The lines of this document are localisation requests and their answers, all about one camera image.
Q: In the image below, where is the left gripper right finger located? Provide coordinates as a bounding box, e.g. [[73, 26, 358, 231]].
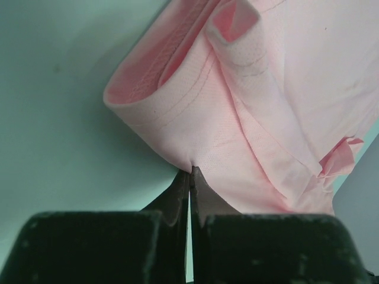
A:
[[190, 167, 373, 283]]

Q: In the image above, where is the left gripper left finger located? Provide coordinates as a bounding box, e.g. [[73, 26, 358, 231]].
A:
[[1, 171, 190, 283]]

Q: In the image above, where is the pink t shirt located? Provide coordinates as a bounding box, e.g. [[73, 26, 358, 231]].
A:
[[104, 1, 378, 214]]

